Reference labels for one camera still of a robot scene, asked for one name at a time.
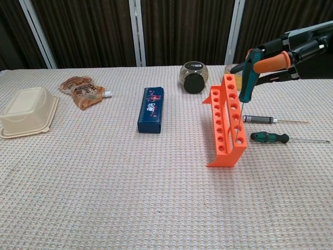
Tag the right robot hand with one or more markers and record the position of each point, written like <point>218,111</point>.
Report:
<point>307,36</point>

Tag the black metal precision screwdriver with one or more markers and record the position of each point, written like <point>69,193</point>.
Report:
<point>260,119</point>

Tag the long green-black screwdriver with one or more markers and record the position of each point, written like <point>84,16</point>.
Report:
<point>268,137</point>

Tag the orange screwdriver rack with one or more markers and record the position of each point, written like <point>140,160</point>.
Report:
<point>229,156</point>

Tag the yellow tape roll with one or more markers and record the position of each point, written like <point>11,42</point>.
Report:
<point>238,82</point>

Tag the glass jar with black lid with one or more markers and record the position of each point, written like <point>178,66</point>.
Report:
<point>193,82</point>

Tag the blue rectangular box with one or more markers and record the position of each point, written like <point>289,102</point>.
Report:
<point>151,109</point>

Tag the brown spouted sauce pouch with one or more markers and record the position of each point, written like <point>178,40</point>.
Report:
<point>83,92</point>

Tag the beige woven tablecloth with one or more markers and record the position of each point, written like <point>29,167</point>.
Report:
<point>117,182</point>

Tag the beige plastic lunch box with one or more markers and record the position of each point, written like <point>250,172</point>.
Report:
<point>26,112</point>

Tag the silver partition post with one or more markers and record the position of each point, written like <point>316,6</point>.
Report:
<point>39,35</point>
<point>138,34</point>
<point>233,34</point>

